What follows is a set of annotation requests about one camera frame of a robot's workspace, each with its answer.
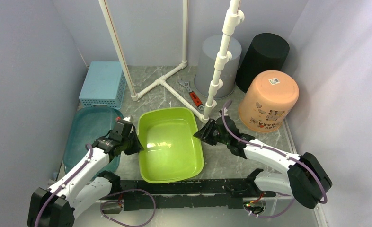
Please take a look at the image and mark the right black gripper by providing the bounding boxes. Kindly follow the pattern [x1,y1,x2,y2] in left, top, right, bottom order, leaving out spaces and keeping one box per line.
[193,118,230,146]

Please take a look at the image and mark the green plastic tray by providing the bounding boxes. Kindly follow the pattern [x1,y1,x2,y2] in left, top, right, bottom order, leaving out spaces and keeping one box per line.
[138,107,204,184]

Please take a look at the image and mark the clear teal plastic tub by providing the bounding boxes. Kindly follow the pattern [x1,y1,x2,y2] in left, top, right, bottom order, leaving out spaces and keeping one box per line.
[63,106,123,173]

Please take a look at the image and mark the grey plastic bucket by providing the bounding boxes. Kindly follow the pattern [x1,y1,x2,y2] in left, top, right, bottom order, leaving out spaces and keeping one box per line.
[193,35,242,100]

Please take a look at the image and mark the orange plastic bucket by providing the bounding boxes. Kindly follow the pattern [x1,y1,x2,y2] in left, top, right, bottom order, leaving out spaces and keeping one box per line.
[239,70,299,133]

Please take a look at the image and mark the blue plastic basket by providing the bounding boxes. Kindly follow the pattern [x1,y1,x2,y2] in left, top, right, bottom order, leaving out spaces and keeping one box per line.
[79,61,127,110]

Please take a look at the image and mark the black plastic bucket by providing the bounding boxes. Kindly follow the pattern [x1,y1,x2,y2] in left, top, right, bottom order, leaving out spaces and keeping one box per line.
[236,33,290,93]

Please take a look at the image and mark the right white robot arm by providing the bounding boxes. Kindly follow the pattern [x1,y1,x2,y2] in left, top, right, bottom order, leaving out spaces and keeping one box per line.
[194,116,332,209]

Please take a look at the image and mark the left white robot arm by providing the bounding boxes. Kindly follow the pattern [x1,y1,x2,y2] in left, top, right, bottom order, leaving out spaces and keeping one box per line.
[27,116,144,227]

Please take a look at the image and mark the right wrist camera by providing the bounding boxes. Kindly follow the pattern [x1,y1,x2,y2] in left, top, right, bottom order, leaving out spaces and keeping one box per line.
[219,108,229,118]

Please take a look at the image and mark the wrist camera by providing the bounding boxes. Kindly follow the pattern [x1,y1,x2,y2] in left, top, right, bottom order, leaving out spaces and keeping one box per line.
[219,108,229,118]
[115,116,133,123]

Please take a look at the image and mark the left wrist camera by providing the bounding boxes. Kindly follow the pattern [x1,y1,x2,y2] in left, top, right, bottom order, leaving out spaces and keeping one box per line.
[115,116,133,123]

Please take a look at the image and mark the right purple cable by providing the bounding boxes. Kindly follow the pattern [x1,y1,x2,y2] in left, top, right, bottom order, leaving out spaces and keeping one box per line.
[221,100,328,205]

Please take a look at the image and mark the red handled adjustable wrench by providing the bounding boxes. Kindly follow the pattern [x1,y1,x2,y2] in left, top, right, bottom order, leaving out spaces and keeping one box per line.
[178,79,204,111]

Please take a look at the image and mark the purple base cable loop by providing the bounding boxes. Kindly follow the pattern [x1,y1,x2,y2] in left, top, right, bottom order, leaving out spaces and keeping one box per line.
[99,186,157,227]

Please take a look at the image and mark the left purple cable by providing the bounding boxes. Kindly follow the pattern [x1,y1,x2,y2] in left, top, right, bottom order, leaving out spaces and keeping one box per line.
[33,143,95,227]

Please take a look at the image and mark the white PVC pipe frame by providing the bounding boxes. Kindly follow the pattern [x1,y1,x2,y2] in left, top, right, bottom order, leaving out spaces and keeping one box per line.
[98,0,246,123]

